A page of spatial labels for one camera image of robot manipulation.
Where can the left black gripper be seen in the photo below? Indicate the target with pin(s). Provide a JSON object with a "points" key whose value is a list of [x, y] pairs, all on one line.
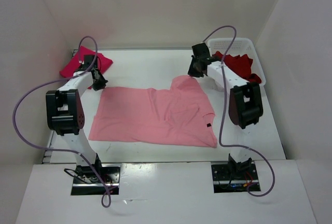
{"points": [[101, 85]]}

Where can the white plastic basket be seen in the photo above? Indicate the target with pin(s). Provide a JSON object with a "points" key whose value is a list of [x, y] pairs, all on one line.
{"points": [[239, 46]]}

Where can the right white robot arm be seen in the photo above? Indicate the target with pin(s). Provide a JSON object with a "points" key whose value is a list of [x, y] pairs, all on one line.
{"points": [[243, 105]]}

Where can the light pink t shirt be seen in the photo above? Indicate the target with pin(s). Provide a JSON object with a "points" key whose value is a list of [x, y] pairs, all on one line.
{"points": [[181, 115]]}

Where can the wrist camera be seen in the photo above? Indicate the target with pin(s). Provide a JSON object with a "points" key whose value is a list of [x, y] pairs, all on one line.
{"points": [[90, 59], [201, 51]]}

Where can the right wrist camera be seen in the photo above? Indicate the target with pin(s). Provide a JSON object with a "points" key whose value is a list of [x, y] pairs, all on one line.
{"points": [[201, 51]]}

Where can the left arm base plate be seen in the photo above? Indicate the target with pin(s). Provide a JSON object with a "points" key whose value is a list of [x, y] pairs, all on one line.
{"points": [[87, 183]]}

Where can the magenta t shirt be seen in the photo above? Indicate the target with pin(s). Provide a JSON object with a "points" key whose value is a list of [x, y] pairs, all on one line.
{"points": [[75, 64]]}

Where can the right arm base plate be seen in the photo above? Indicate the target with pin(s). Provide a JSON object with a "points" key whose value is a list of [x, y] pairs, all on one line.
{"points": [[226, 182]]}

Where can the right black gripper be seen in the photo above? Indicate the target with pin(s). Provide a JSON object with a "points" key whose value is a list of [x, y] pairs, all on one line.
{"points": [[191, 71]]}

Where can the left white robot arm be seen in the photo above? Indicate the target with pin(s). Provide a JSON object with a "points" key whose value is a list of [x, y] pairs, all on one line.
{"points": [[65, 116]]}

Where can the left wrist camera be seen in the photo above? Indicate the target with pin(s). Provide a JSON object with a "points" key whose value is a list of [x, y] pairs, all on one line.
{"points": [[90, 59]]}

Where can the dark red t shirt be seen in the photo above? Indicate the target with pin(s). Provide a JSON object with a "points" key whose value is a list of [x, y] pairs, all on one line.
{"points": [[242, 66]]}

